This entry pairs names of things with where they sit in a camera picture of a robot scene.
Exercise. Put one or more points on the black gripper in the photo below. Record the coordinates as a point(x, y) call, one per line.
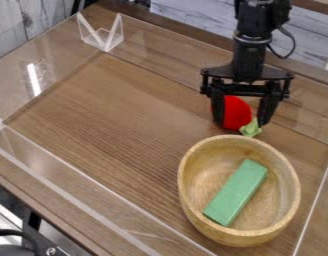
point(270, 84)

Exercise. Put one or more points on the red plush strawberry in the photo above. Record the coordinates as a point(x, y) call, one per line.
point(238, 117)

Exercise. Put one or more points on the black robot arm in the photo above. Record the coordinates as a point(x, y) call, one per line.
point(260, 18)

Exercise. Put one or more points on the wooden oval bowl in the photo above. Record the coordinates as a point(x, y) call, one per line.
point(206, 167)

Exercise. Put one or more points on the green rectangular block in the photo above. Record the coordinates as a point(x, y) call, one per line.
point(236, 193)

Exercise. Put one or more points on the clear acrylic corner bracket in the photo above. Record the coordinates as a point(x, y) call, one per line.
point(102, 38)

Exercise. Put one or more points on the black metal table mount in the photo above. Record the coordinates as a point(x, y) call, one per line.
point(43, 245)

